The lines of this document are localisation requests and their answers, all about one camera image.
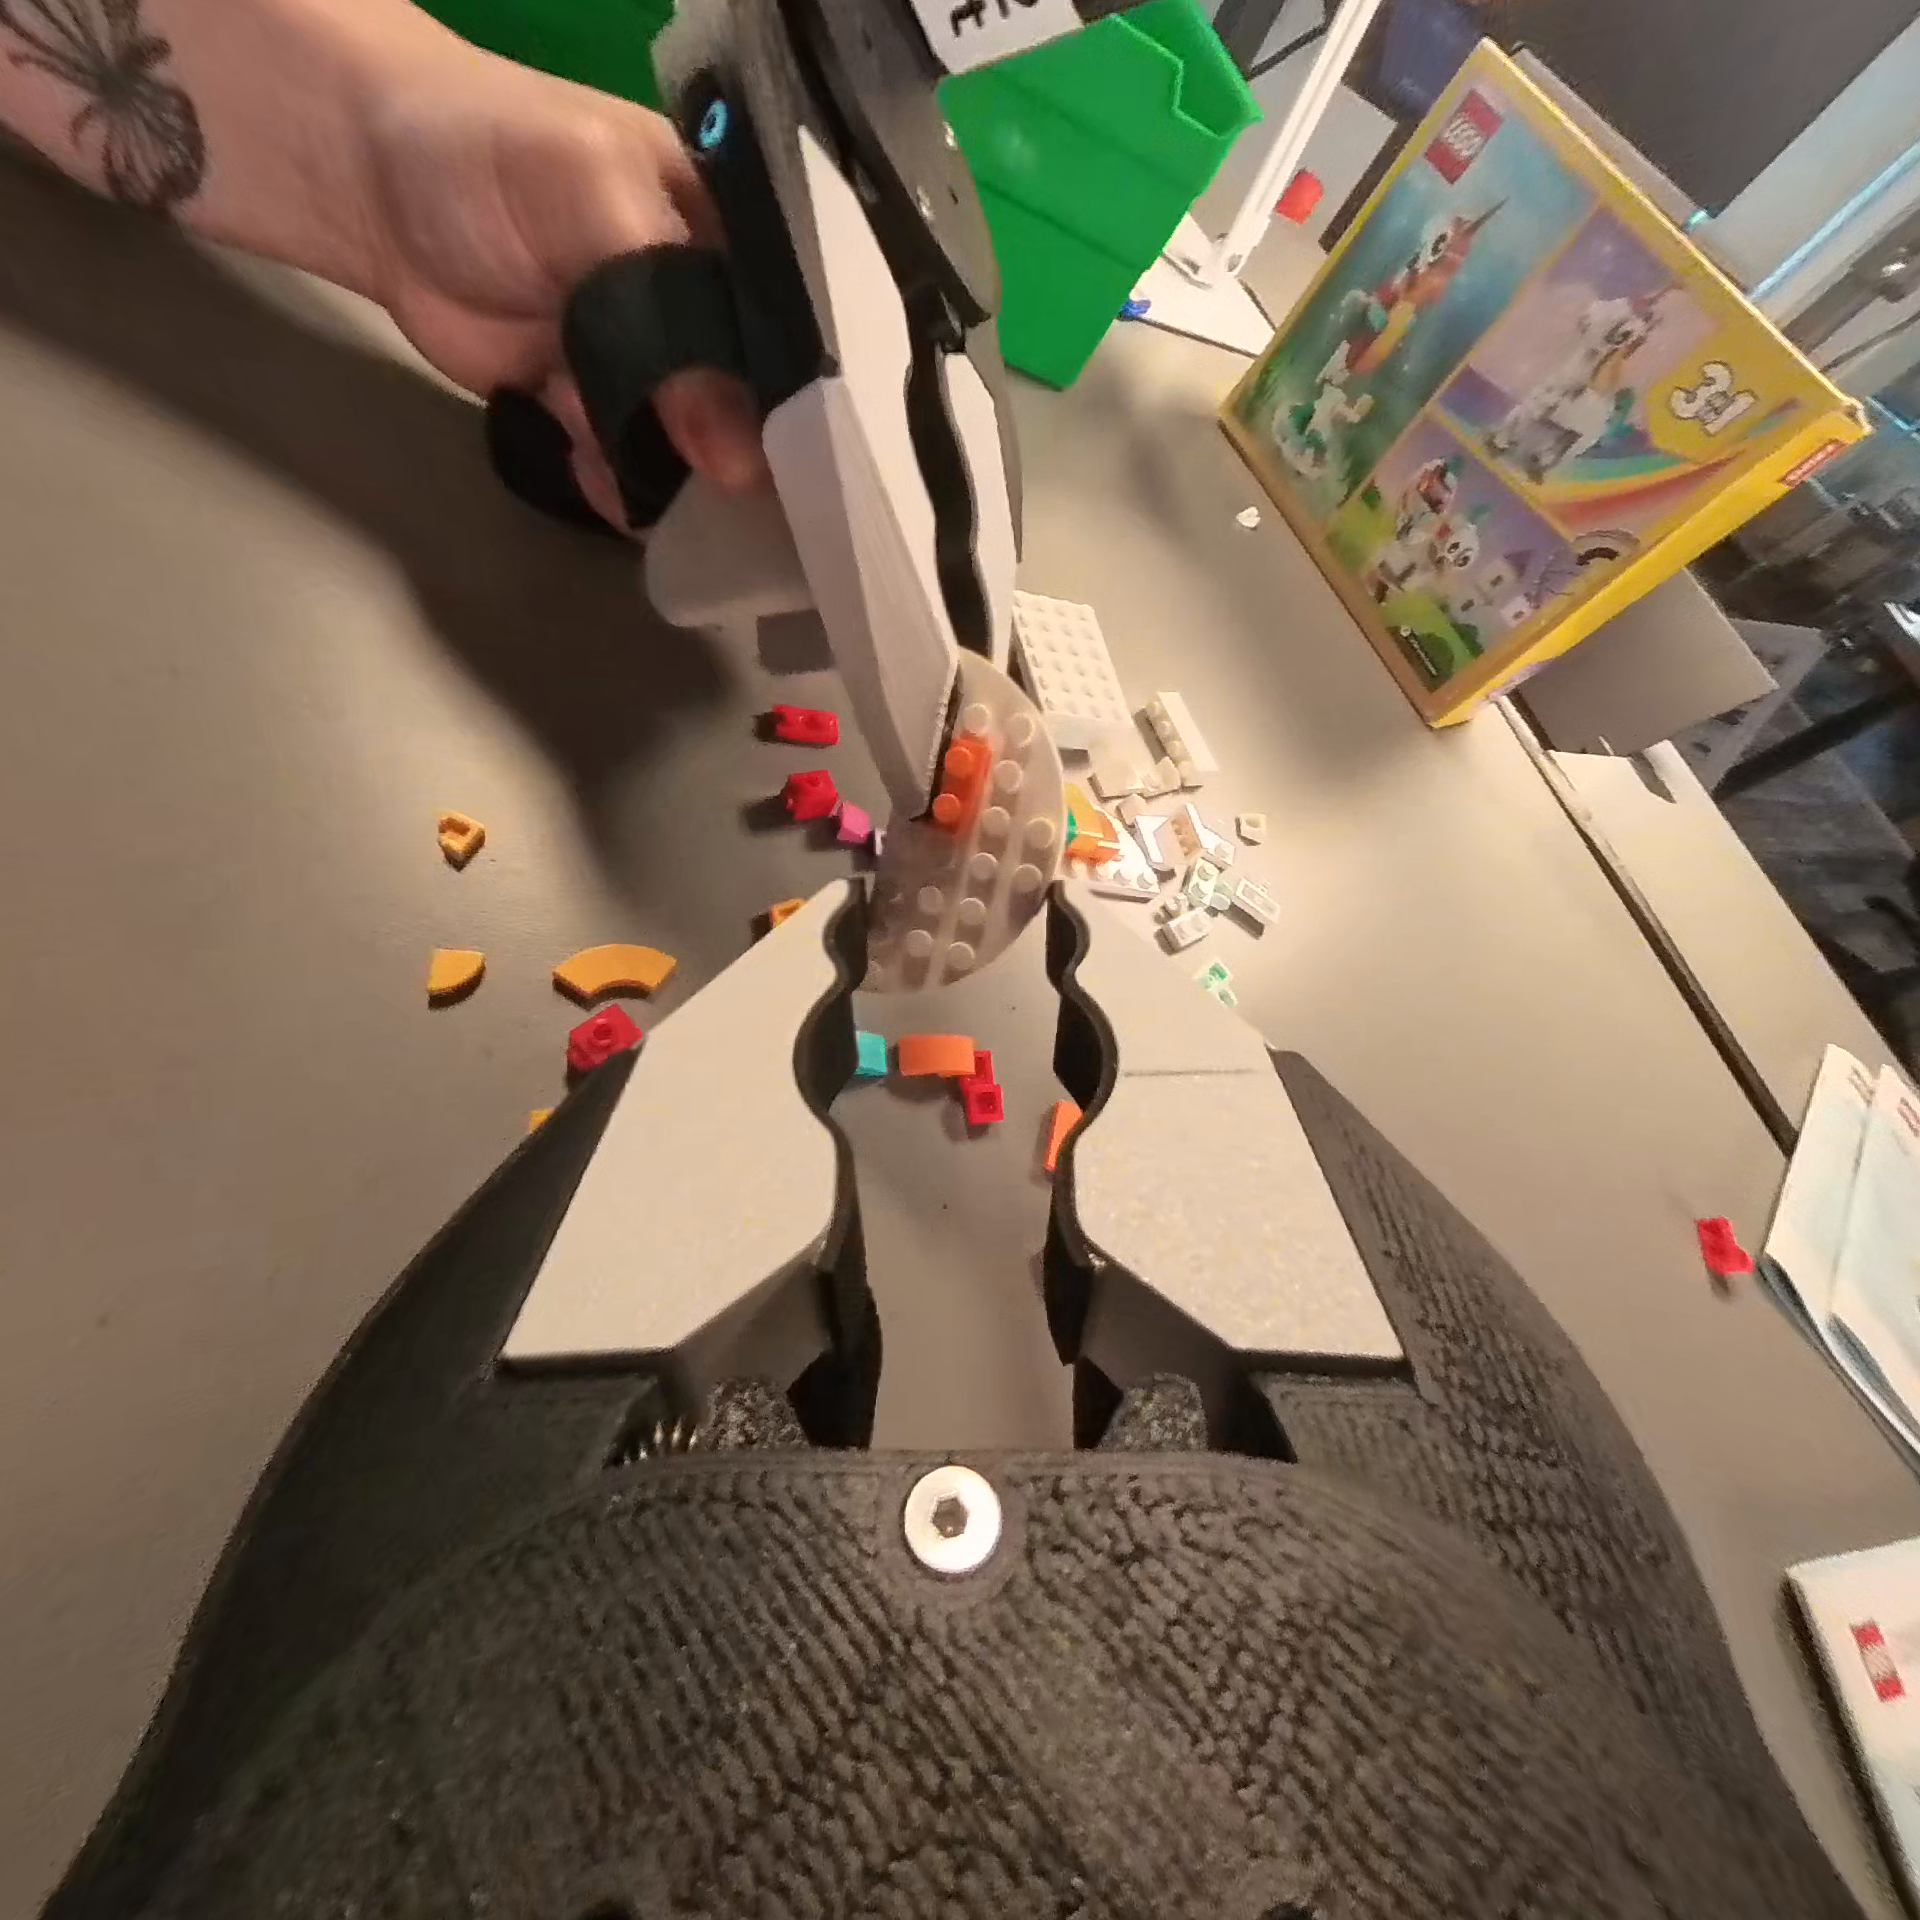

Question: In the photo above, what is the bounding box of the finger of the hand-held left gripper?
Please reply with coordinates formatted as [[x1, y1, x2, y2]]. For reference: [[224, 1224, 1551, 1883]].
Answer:
[[909, 322, 1025, 677], [760, 129, 966, 820]]

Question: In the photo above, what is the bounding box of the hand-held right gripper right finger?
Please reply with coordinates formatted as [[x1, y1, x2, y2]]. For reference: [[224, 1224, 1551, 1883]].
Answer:
[[1037, 883, 1412, 1451]]

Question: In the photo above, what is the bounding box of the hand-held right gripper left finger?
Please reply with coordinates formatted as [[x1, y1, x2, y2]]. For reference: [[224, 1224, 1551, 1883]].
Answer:
[[500, 880, 889, 1451]]

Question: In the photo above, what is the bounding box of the large white lego brick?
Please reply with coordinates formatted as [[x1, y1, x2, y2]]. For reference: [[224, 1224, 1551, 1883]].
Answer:
[[1012, 589, 1127, 748]]

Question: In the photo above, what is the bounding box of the orange arc lego piece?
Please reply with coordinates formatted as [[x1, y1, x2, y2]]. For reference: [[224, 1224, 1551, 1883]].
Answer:
[[547, 942, 680, 1001]]

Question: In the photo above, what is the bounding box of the long white lego brick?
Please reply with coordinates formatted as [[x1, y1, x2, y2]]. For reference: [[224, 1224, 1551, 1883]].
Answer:
[[1142, 692, 1221, 791]]

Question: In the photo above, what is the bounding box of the yellow lego set box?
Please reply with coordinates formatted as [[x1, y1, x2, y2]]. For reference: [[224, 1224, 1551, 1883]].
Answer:
[[1219, 35, 1874, 729]]

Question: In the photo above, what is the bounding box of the lego instruction booklet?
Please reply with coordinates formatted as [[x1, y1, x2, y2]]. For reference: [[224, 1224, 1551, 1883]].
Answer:
[[1821, 1066, 1920, 1462], [1785, 1538, 1920, 1825], [1762, 1043, 1881, 1323]]

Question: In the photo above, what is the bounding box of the person's left hand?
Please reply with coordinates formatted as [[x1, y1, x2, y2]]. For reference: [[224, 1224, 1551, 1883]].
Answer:
[[346, 60, 772, 528]]

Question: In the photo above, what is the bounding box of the green plastic bin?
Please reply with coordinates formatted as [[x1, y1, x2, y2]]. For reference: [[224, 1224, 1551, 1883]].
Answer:
[[412, 0, 675, 108], [936, 0, 1259, 390]]

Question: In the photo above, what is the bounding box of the pile of small white pieces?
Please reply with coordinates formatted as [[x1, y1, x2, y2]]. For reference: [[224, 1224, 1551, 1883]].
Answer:
[[1087, 758, 1283, 953]]

